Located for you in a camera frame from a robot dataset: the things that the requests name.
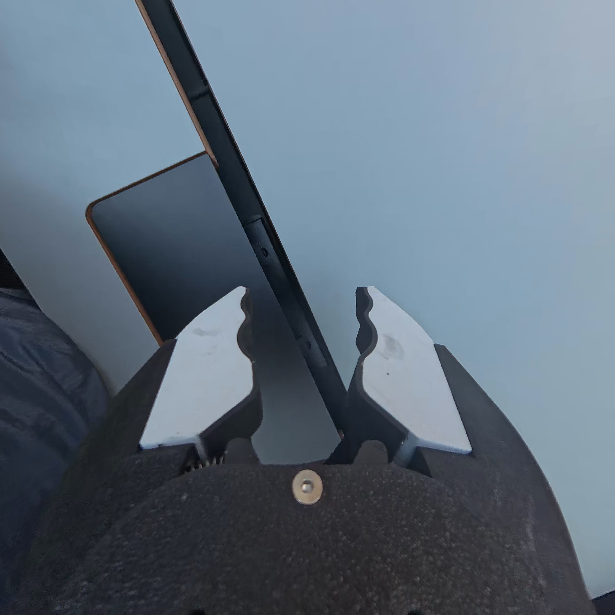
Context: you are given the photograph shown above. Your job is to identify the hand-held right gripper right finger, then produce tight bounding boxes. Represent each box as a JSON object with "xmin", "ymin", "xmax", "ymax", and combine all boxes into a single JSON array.
[{"xmin": 346, "ymin": 284, "xmax": 473, "ymax": 464}]

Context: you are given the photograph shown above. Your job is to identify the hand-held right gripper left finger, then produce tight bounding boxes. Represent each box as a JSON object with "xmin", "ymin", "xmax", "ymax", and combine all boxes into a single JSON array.
[{"xmin": 138, "ymin": 285, "xmax": 264, "ymax": 450}]

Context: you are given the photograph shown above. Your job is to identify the grey panel with wood edge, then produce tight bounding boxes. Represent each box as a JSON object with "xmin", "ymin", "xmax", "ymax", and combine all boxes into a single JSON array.
[{"xmin": 135, "ymin": 0, "xmax": 349, "ymax": 435}]

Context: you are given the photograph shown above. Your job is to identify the grey desk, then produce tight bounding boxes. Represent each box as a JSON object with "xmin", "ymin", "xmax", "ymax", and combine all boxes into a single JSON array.
[{"xmin": 170, "ymin": 0, "xmax": 615, "ymax": 599}]

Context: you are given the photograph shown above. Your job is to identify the dark grey panel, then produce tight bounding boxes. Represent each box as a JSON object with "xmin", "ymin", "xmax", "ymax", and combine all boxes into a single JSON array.
[{"xmin": 86, "ymin": 153, "xmax": 342, "ymax": 466}]

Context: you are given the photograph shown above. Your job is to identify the person's legs in dark pants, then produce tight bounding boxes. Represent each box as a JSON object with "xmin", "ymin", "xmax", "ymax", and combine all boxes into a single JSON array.
[{"xmin": 0, "ymin": 250, "xmax": 113, "ymax": 596}]

